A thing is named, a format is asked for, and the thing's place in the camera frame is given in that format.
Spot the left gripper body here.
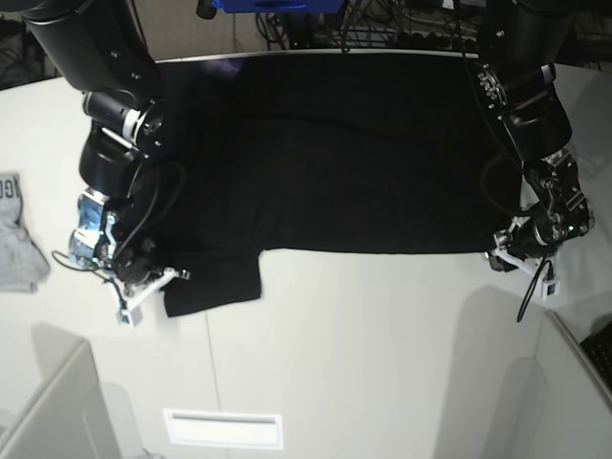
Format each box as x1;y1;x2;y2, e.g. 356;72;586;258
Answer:
501;216;555;259

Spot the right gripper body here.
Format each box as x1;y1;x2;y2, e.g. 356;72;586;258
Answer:
112;236;164;292

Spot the black T-shirt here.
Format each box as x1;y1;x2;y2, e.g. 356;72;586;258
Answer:
148;53;522;317

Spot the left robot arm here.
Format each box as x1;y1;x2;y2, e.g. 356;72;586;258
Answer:
471;1;593;277

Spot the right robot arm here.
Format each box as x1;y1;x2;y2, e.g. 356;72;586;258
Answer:
17;1;189;324

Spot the grey folded garment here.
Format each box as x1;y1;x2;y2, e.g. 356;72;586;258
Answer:
1;172;50;294

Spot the black keyboard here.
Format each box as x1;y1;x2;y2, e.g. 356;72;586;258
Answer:
580;323;612;385

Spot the white partition panel left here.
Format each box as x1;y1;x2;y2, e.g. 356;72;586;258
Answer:
1;322;122;458

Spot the blue box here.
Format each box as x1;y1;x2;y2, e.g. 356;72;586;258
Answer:
212;0;344;13

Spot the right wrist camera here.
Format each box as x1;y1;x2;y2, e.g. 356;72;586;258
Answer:
116;307;142;328

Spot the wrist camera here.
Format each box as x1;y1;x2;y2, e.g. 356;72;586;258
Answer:
535;277;561;301
116;307;142;328

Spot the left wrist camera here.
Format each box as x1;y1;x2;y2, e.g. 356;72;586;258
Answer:
535;277;561;301

